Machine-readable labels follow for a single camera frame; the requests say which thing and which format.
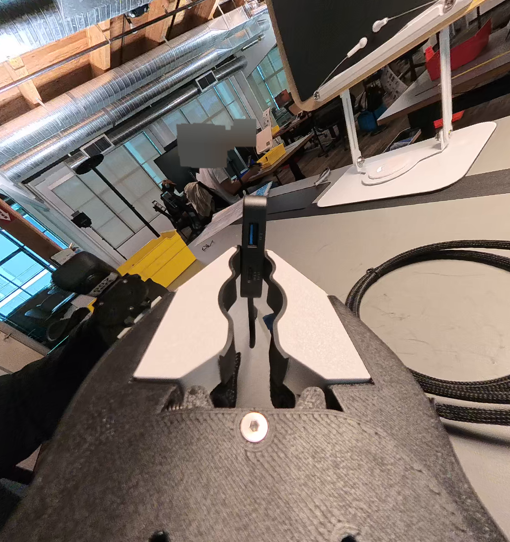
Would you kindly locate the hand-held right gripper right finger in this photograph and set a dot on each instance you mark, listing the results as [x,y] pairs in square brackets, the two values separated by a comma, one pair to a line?
[322,338]

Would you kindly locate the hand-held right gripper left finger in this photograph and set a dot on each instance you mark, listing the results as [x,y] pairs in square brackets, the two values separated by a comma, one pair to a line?
[183,334]

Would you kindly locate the yellow plastic bin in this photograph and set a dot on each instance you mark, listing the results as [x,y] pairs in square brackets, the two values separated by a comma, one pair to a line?
[162,258]

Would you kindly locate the black usb hub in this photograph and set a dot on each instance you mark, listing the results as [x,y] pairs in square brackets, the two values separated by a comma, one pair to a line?
[253,262]

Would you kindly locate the printed paper sheet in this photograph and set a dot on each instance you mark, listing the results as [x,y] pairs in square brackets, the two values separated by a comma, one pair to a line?
[221,224]

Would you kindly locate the beige hanging jacket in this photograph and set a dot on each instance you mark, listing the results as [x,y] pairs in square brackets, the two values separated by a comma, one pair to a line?
[198,199]

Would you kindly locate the black disc floor stand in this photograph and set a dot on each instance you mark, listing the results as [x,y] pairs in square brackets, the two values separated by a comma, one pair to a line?
[89,163]

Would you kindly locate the large black monitor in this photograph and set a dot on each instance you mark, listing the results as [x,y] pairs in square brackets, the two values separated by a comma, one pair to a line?
[170,169]

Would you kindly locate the dark grey desk mat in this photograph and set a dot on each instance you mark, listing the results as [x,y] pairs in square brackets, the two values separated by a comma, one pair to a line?
[297,197]

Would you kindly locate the small clear plastic item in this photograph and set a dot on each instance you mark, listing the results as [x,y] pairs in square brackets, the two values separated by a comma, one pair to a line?
[321,175]

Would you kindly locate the small yellow bin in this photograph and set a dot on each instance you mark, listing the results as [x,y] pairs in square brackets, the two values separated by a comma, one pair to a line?
[272,156]

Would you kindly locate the wooden office table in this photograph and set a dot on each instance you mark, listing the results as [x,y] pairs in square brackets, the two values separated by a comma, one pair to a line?
[293,148]

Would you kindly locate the white boxy device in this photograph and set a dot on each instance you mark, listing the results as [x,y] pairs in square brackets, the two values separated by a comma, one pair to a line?
[265,140]

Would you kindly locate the blue waste container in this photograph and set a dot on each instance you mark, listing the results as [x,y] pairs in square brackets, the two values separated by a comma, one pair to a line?
[371,118]

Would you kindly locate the wooden workbench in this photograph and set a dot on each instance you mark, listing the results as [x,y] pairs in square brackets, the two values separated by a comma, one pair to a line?
[483,72]

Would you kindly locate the red plastic bin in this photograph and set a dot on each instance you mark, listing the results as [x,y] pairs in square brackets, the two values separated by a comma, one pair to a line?
[462,51]

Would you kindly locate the silver ventilation duct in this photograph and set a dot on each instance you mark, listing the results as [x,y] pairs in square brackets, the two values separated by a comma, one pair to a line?
[111,125]
[111,91]

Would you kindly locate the silver foil wrapped duct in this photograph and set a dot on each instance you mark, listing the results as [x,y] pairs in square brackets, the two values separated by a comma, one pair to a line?
[26,25]

